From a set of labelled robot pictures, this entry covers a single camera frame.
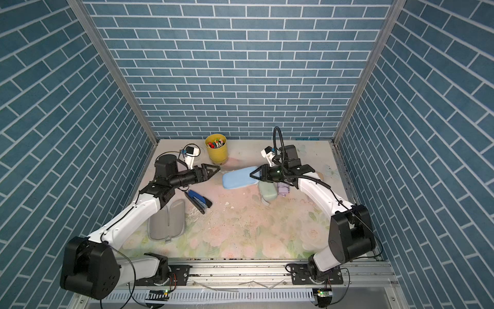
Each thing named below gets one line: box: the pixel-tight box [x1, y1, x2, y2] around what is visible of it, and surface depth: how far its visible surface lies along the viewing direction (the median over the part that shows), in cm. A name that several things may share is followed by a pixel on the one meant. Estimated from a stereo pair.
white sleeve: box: [221, 166, 260, 190], surface depth 82 cm
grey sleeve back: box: [258, 180, 279, 207], surface depth 96 cm
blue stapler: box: [184, 189, 213, 215], surface depth 95 cm
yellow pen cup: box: [204, 133, 228, 165], surface depth 104 cm
